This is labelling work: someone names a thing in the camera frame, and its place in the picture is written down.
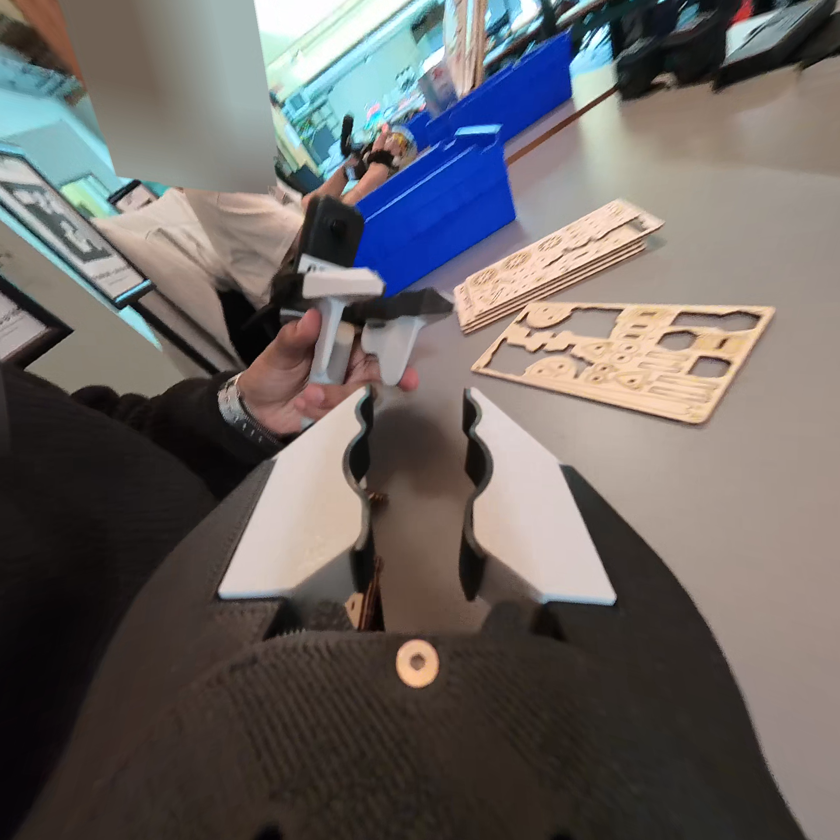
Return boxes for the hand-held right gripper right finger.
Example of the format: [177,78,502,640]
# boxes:
[458,386,618,606]

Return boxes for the stack of wooden puzzle sheets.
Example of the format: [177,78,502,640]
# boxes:
[453,199,665,334]

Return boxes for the black laptop bag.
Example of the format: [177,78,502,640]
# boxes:
[715,0,840,89]

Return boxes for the cut-out wooden puzzle sheet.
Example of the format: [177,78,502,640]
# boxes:
[471,301,777,426]

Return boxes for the person's left hand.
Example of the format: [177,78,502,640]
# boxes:
[239,308,421,437]

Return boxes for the upright cardboard board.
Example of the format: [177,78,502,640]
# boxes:
[451,0,490,99]

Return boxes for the grey desk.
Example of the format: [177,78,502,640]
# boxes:
[357,52,840,840]

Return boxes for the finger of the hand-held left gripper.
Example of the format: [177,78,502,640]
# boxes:
[301,268,386,387]
[354,287,455,388]

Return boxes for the black backpack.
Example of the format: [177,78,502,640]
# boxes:
[613,20,723,101]

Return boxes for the small blue plastic bin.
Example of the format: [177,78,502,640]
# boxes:
[353,125,517,298]

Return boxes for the large framed tag poster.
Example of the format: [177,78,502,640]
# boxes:
[0,147,155,309]

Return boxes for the silver wristwatch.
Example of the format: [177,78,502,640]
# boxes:
[217,373,277,447]

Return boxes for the small framed poster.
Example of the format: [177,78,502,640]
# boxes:
[108,178,158,214]

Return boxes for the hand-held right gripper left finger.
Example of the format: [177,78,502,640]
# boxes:
[218,386,376,601]

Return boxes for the large blue plastic bin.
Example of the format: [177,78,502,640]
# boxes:
[407,29,574,148]

